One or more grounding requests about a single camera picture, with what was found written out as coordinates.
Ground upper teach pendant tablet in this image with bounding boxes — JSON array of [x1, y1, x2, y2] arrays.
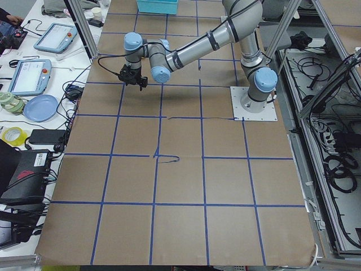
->
[[33, 23, 78, 54]]

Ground lower teach pendant tablet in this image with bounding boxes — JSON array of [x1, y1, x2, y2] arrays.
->
[[8, 59, 52, 97]]

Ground black power adapter brick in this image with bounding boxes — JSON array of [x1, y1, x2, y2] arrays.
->
[[28, 129, 65, 145]]

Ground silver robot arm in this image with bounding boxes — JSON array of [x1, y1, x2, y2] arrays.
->
[[117, 1, 278, 113]]

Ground aluminium frame post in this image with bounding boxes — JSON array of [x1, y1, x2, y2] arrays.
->
[[65, 0, 99, 60]]

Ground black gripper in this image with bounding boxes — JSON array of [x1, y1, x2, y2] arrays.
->
[[118, 64, 148, 91]]

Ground black coiled cables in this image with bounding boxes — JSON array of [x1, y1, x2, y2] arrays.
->
[[324, 158, 359, 195]]

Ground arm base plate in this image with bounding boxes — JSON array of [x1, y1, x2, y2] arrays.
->
[[230, 86, 278, 121]]

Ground green tape roll stack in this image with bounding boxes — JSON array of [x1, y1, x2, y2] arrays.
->
[[1, 92, 25, 115]]

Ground white paper cup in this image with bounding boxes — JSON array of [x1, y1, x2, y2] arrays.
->
[[91, 7, 103, 21]]

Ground black computer box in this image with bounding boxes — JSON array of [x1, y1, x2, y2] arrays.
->
[[1, 149, 51, 206]]

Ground blue plastic plate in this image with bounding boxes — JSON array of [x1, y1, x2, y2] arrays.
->
[[23, 94, 58, 122]]

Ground yellow tape roll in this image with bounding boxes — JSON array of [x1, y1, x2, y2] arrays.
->
[[2, 127, 28, 147]]

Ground teal plastic storage bin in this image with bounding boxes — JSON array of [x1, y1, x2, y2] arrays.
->
[[136, 0, 178, 15]]

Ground teach pendant tablet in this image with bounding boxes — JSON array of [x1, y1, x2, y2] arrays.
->
[[8, 59, 52, 97], [33, 23, 78, 54]]

